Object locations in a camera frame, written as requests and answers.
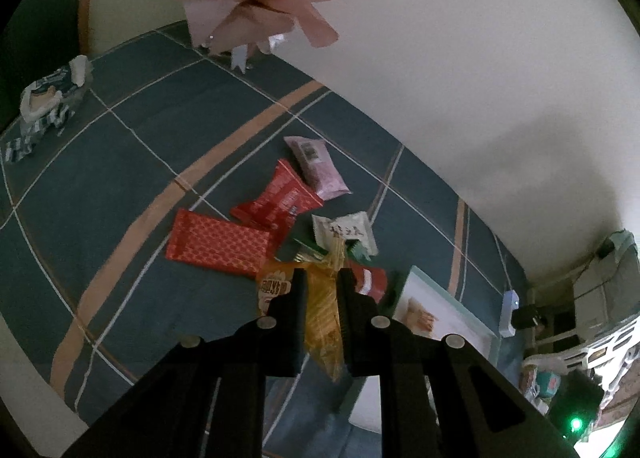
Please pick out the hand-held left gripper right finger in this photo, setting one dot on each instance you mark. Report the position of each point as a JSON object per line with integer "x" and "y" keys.
{"x": 344, "y": 290}

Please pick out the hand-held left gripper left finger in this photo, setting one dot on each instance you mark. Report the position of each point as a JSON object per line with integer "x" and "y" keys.
{"x": 300, "y": 290}

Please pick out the orange printed snack packet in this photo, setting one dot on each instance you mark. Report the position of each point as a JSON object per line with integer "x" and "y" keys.
{"x": 272, "y": 288}

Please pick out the yellow striped snack packet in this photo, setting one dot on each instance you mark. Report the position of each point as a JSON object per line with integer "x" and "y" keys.
{"x": 321, "y": 318}

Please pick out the green snack packet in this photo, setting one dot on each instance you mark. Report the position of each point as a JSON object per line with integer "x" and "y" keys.
{"x": 306, "y": 247}

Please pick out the white box with teal rim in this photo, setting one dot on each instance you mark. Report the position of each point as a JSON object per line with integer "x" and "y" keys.
{"x": 440, "y": 300}

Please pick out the red patterned snack packet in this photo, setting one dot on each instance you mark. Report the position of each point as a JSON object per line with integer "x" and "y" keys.
{"x": 215, "y": 240}

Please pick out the red and white snack packet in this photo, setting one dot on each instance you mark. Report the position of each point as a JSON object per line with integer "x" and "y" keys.
{"x": 372, "y": 280}

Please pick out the pink snack packet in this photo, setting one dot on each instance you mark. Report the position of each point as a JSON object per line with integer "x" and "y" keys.
{"x": 317, "y": 168}

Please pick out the white charger device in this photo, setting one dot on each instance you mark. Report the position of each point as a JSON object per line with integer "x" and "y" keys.
{"x": 510, "y": 313}

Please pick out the white cabinet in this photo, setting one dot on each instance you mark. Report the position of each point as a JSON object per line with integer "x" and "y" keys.
{"x": 595, "y": 293}

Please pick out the white plastic chair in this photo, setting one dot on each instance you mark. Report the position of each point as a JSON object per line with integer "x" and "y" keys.
{"x": 600, "y": 350}

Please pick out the pink flower bouquet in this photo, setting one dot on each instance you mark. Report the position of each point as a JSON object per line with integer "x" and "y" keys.
{"x": 250, "y": 13}

